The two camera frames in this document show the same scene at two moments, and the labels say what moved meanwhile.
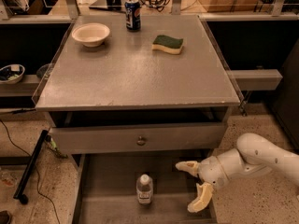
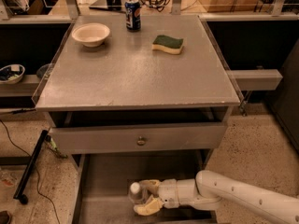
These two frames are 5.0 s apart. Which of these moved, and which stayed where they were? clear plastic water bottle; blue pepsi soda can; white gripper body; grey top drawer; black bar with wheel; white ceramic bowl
Moved: white gripper body; clear plastic water bottle
Stayed: blue pepsi soda can; black bar with wheel; grey top drawer; white ceramic bowl
